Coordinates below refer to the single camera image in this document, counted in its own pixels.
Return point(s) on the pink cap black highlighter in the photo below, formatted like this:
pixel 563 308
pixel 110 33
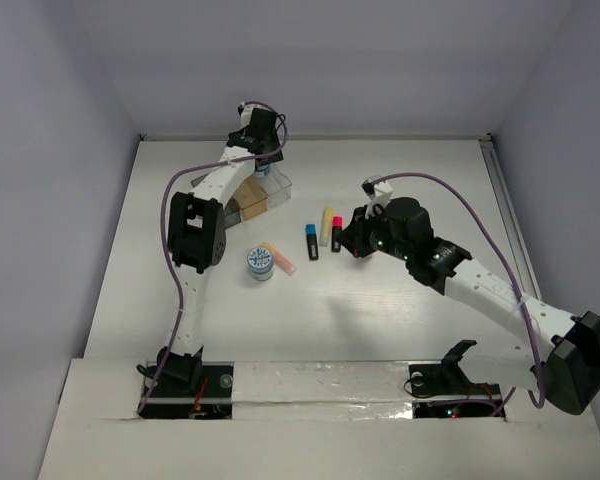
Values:
pixel 336 229

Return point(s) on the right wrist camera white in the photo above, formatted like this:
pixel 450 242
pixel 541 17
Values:
pixel 379 193

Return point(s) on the white foam front board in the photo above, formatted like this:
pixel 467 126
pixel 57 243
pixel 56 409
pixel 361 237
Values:
pixel 97 435

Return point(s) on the blue white slime jar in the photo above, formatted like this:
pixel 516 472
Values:
pixel 262 171

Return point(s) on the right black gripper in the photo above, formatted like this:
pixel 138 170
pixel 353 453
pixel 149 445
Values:
pixel 353 235

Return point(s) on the clear plastic bin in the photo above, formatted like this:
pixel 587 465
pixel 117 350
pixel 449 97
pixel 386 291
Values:
pixel 277 186

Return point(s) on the blue cap black highlighter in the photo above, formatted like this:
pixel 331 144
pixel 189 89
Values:
pixel 312 242

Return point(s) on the aluminium rail right edge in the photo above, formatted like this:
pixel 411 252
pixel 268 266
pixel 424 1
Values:
pixel 523 266

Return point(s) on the grey translucent bin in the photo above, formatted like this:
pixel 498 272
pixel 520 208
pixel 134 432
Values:
pixel 232 215

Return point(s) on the yellow pastel highlighter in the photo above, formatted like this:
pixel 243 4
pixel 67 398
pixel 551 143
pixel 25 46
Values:
pixel 326 226

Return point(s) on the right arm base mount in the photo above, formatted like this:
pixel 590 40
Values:
pixel 441 390

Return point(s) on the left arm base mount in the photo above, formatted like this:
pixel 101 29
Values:
pixel 186 388

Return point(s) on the silver tape strip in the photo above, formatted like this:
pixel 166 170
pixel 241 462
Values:
pixel 321 391

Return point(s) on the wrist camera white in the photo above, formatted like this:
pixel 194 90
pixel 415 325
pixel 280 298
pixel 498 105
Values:
pixel 379 193
pixel 245 111

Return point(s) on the amber translucent bin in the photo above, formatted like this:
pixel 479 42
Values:
pixel 251 199

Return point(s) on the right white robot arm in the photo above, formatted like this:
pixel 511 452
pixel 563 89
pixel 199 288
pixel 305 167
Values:
pixel 561 351

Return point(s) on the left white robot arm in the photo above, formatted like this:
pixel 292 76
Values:
pixel 193 232

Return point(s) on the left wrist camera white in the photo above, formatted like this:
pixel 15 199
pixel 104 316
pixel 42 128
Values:
pixel 245 111

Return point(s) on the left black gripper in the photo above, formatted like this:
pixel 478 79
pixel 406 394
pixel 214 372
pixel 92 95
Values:
pixel 268 156

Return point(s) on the orange pastel highlighter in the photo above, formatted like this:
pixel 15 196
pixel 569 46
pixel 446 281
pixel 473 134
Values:
pixel 280 260

